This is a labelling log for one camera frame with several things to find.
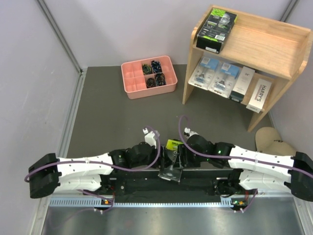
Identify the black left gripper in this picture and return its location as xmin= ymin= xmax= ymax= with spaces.
xmin=131 ymin=144 xmax=174 ymax=170

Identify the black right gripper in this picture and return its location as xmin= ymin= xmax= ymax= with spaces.
xmin=173 ymin=143 xmax=209 ymax=168

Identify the black green Gillette razor box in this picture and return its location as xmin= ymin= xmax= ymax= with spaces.
xmin=158 ymin=139 xmax=182 ymax=184

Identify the blue white razor blister pack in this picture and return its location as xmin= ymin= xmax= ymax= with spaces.
xmin=188 ymin=57 xmax=220 ymax=90

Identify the white razor box dark end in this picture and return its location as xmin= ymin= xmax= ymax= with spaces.
xmin=229 ymin=67 xmax=255 ymax=103

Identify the white Harry's razor box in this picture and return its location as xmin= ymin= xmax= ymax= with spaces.
xmin=246 ymin=79 xmax=272 ymax=113

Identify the black green face-print razor box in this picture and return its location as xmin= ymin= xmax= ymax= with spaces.
xmin=196 ymin=8 xmax=238 ymax=54

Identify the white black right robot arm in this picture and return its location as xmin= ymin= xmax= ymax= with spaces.
xmin=180 ymin=129 xmax=313 ymax=202

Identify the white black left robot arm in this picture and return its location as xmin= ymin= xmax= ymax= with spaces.
xmin=25 ymin=142 xmax=163 ymax=199

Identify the light wooden two-tier shelf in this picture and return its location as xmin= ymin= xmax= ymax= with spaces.
xmin=182 ymin=4 xmax=313 ymax=133

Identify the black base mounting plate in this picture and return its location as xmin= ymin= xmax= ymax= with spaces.
xmin=93 ymin=169 xmax=246 ymax=196

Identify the brown rolled tie in tray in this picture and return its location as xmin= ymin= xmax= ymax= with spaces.
xmin=146 ymin=77 xmax=156 ymax=89

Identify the beige baseball cap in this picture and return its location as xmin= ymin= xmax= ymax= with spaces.
xmin=255 ymin=127 xmax=296 ymax=156

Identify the dark rolled tie in tray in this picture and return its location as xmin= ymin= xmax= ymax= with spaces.
xmin=155 ymin=73 xmax=166 ymax=86

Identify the pink divided organizer tray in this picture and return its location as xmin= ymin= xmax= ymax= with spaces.
xmin=121 ymin=55 xmax=178 ymax=99

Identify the green rolled tie in tray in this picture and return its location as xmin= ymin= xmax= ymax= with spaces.
xmin=142 ymin=64 xmax=152 ymax=75

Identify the blue rolled tie in tray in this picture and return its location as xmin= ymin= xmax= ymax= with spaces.
xmin=151 ymin=60 xmax=162 ymax=73

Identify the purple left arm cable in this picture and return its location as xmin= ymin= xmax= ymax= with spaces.
xmin=23 ymin=126 xmax=162 ymax=212

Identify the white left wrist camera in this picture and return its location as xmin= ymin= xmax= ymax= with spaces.
xmin=142 ymin=128 xmax=159 ymax=149

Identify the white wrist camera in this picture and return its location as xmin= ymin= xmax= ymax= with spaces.
xmin=183 ymin=127 xmax=199 ymax=139
xmin=142 ymin=128 xmax=159 ymax=149

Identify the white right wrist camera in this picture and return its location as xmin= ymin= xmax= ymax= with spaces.
xmin=183 ymin=127 xmax=199 ymax=139

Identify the grey slotted cable duct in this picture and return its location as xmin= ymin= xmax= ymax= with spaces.
xmin=48 ymin=197 xmax=247 ymax=208

